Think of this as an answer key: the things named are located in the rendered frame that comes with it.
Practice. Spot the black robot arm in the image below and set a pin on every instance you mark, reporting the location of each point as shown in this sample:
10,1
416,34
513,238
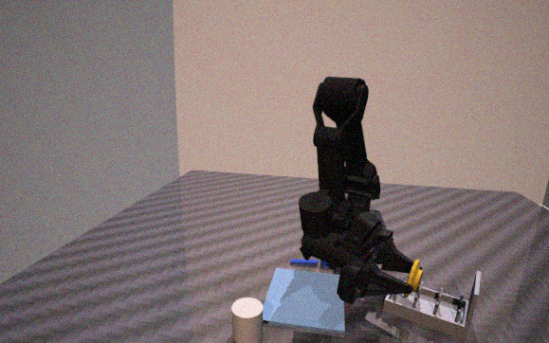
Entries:
327,211

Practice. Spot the grey dish rack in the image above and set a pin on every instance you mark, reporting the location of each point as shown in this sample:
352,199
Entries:
436,310

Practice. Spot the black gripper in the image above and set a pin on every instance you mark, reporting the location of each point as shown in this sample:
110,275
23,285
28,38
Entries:
361,271

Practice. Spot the yellow round plate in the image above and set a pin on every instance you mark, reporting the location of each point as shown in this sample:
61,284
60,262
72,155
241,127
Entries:
414,277

